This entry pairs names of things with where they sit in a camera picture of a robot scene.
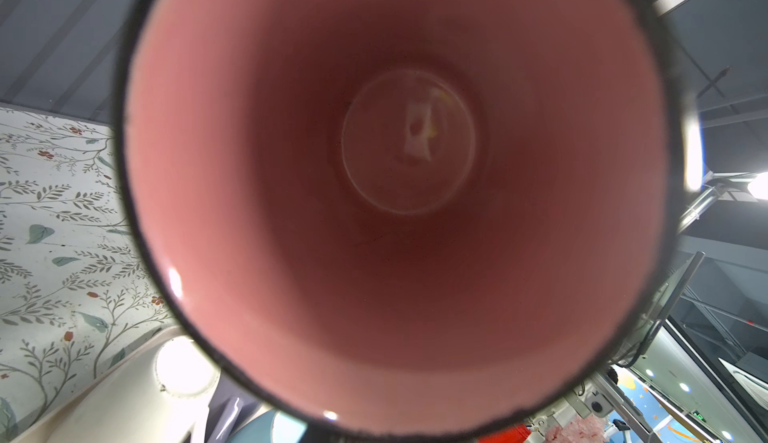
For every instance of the pink patterned mug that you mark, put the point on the pink patterned mug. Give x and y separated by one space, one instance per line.
403 219

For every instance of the light blue mug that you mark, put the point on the light blue mug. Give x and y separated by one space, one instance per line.
270 427

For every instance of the purple mug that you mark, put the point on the purple mug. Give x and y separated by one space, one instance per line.
230 409

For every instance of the white mug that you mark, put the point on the white mug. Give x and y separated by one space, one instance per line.
187 380

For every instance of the floral table cover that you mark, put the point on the floral table cover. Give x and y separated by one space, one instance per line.
75 297

